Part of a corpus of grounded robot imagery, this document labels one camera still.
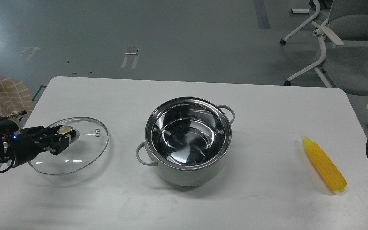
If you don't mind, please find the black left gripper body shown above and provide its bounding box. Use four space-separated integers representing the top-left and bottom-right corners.
11 126 53 168

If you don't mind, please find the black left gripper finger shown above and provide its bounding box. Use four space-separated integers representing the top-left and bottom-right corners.
42 125 66 137
45 136 70 156

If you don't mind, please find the glass pot lid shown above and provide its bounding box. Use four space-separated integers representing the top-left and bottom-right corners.
29 117 109 175

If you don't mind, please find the yellow plastic corn cob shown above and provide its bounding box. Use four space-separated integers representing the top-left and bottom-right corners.
301 136 347 192

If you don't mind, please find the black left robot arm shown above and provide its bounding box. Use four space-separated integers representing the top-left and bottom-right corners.
0 110 78 173

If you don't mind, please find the pale green cooking pot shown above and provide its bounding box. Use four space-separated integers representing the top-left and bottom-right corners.
135 97 236 187

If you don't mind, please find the grey white office chair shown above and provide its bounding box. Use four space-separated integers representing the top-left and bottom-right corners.
284 0 368 96

